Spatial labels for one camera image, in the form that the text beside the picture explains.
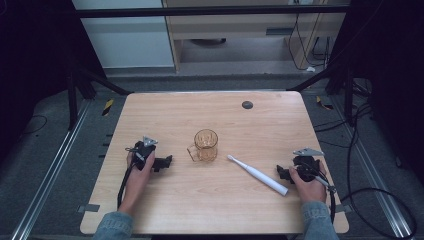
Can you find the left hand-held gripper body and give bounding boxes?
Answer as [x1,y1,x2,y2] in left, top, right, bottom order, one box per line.
[125,134,159,172]

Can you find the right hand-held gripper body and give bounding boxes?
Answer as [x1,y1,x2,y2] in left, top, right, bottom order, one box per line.
[292,147,325,183]

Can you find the person's left hand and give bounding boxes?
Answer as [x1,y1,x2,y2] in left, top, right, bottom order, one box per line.
[117,151,157,215]

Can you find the person's right hand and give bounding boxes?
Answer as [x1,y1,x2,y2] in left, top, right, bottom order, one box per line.
[288,161,330,205]

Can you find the white electric toothbrush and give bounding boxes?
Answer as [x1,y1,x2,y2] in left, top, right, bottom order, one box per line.
[226,153,290,197]

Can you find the black and yellow tape strip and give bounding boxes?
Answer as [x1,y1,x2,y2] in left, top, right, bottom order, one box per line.
[315,95,334,111]
[101,98,115,117]

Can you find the black metal stand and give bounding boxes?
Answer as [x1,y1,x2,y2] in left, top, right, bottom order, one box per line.
[286,63,356,127]
[65,64,133,132]

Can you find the white cabinet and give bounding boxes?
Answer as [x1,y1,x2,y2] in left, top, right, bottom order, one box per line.
[71,0,176,70]

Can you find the light wooden desk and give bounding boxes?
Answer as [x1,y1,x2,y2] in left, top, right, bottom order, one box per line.
[161,0,351,74]

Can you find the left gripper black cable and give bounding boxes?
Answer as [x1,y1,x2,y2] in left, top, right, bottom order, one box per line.
[116,146,145,210]

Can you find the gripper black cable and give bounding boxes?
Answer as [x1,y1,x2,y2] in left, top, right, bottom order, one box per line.
[313,174,338,225]
[116,146,145,210]

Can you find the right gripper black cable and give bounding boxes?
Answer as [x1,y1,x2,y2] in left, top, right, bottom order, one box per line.
[313,174,338,225]

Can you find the grey metal table bracket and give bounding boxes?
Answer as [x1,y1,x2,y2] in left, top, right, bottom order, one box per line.
[77,203,101,214]
[334,203,353,214]

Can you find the aluminium floor rail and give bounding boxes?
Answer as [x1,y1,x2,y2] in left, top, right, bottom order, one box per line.
[9,99,93,240]
[331,96,414,238]

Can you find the black floor cable loop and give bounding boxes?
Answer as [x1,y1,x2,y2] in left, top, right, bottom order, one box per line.
[339,99,418,240]

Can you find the thin black floor cable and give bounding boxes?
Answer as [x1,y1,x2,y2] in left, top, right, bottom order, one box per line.
[19,114,48,136]

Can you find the black cables under desk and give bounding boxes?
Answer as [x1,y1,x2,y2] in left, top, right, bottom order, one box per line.
[287,13,334,72]

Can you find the black horizontal frame bar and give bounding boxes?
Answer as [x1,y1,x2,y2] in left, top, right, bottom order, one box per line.
[74,4,351,19]

